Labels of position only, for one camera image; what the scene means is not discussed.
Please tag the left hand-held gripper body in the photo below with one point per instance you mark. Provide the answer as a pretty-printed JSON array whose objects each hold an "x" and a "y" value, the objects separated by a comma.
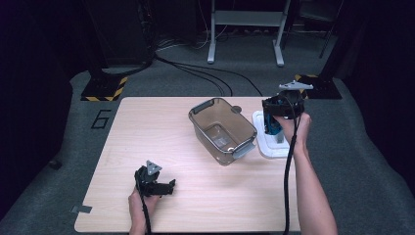
[{"x": 147, "y": 187}]

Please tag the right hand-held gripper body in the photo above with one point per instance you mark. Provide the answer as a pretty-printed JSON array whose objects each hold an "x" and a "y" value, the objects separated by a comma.
[{"x": 284, "y": 106}]

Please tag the blue toy car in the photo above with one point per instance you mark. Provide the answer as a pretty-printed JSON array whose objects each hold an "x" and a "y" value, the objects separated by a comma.
[{"x": 276, "y": 129}]

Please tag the transparent grey plastic storage box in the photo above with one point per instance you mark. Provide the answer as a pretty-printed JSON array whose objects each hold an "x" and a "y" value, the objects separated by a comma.
[{"x": 208, "y": 130}]

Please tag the person's left hand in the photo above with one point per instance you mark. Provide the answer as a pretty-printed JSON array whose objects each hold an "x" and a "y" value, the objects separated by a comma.
[{"x": 138, "y": 209}]

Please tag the person's right hand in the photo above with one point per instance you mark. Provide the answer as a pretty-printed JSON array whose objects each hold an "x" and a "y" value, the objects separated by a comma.
[{"x": 301, "y": 130}]

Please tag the black table grommet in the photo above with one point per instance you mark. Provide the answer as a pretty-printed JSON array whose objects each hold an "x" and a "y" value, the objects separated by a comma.
[{"x": 237, "y": 109}]

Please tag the black yellow striped stand base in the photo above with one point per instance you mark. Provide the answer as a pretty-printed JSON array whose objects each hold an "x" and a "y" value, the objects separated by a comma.
[
  {"x": 323, "y": 89},
  {"x": 102, "y": 88}
]

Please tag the grey tape piece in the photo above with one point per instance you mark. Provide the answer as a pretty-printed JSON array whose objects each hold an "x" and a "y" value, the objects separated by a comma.
[{"x": 81, "y": 209}]

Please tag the white metal stand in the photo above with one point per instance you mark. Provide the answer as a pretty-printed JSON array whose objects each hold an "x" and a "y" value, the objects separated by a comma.
[{"x": 248, "y": 18}]

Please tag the black cabinet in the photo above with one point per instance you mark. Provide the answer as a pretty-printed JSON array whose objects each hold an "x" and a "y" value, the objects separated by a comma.
[{"x": 124, "y": 32}]

